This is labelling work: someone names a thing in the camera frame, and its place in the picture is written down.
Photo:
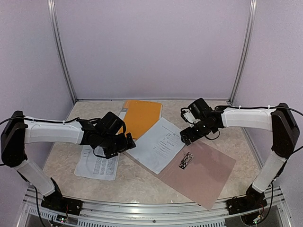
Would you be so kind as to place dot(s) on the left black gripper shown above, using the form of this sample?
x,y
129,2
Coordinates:
x,y
123,146

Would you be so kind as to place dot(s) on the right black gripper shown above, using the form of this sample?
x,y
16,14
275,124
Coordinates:
x,y
192,137

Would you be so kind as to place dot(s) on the white printed paper sheets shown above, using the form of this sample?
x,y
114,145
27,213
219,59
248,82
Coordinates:
x,y
158,146

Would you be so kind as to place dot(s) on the orange file folder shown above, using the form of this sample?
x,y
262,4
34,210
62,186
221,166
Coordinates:
x,y
140,116

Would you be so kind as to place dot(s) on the translucent grey plastic sheet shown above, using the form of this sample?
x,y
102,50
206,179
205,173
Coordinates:
x,y
203,180

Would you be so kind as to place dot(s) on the remaining white paper stack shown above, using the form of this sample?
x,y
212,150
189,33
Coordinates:
x,y
90,165

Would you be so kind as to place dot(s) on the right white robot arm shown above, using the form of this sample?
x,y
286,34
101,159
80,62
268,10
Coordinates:
x,y
278,120

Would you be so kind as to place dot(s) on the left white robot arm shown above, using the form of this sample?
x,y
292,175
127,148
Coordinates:
x,y
108,132

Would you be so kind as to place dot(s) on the metal clip in grey folder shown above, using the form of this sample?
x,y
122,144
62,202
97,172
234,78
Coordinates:
x,y
186,160

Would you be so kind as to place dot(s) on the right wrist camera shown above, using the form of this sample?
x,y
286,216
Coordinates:
x,y
187,116

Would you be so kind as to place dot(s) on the front aluminium rail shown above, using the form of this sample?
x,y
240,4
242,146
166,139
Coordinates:
x,y
113,214

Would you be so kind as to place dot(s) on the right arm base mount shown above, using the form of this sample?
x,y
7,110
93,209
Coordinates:
x,y
242,204

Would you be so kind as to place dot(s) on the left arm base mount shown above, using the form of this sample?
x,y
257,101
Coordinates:
x,y
62,204

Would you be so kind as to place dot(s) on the right aluminium frame post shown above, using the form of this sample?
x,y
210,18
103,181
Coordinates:
x,y
245,50

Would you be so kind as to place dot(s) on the aluminium frame post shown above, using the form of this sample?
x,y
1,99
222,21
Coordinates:
x,y
245,50
60,51

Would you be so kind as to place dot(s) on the left aluminium frame post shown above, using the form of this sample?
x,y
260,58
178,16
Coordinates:
x,y
60,51

